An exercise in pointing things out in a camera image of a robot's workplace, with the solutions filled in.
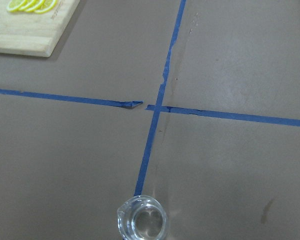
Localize clear glass cup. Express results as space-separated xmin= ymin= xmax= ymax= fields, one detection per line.
xmin=116 ymin=195 xmax=169 ymax=240

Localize lemon slice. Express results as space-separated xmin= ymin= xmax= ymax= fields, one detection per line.
xmin=6 ymin=0 xmax=28 ymax=13
xmin=18 ymin=0 xmax=37 ymax=11
xmin=34 ymin=0 xmax=58 ymax=14
xmin=24 ymin=0 xmax=45 ymax=13

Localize wooden cutting board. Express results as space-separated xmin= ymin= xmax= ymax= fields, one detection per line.
xmin=0 ymin=0 xmax=80 ymax=57

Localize lemon slice front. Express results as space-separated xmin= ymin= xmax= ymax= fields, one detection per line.
xmin=6 ymin=0 xmax=28 ymax=13

